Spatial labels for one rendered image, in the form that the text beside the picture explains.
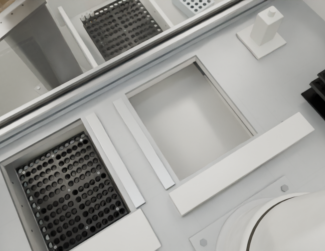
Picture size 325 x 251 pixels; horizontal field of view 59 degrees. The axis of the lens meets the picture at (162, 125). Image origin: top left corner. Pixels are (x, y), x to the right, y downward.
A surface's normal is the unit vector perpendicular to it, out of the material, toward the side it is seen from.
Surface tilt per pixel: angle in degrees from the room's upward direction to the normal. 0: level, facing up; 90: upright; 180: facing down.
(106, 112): 0
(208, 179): 0
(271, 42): 0
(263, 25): 90
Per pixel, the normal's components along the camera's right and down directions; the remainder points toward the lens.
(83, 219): -0.05, -0.37
